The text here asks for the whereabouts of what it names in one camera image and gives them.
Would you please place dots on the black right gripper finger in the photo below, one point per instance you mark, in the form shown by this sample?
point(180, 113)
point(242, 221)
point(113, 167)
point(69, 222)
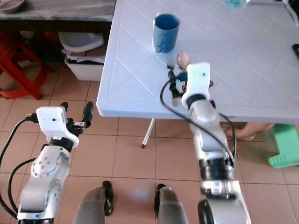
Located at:
point(172, 78)

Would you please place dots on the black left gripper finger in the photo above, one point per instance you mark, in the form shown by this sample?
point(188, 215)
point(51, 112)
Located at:
point(88, 113)
point(64, 105)

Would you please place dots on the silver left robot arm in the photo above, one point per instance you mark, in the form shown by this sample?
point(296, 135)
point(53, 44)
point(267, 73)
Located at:
point(42, 186)

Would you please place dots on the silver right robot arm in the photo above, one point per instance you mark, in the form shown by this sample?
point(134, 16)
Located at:
point(217, 158)

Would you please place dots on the white plastic bin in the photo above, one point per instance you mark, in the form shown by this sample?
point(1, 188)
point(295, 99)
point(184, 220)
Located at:
point(86, 70)

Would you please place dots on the blue cup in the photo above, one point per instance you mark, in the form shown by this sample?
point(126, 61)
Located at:
point(166, 35)

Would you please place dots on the red plastic stool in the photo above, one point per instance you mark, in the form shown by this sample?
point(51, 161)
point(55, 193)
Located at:
point(23, 67)

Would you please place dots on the white plastic basin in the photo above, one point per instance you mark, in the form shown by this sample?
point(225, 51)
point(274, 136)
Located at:
point(80, 41)

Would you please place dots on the dark wooden table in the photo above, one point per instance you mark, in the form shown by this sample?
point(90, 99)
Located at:
point(65, 25)

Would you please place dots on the person's bare foot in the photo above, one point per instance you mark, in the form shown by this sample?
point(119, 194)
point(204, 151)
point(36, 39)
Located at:
point(250, 130)

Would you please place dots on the light blue glass object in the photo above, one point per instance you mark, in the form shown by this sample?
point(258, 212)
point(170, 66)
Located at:
point(236, 2)

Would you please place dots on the grey bowl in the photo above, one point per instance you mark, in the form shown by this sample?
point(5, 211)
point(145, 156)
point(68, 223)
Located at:
point(11, 3)

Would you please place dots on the green plastic stool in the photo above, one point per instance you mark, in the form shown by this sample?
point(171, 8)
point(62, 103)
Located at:
point(285, 145)

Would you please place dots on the grey right robot leg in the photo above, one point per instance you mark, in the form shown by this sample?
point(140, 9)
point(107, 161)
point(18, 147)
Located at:
point(173, 207)

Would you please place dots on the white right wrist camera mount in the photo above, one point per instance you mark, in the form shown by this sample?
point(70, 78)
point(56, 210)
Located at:
point(198, 81)

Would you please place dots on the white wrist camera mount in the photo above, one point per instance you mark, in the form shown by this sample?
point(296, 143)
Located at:
point(56, 125)
point(198, 81)

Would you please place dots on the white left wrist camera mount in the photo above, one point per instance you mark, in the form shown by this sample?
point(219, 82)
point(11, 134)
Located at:
point(56, 125)

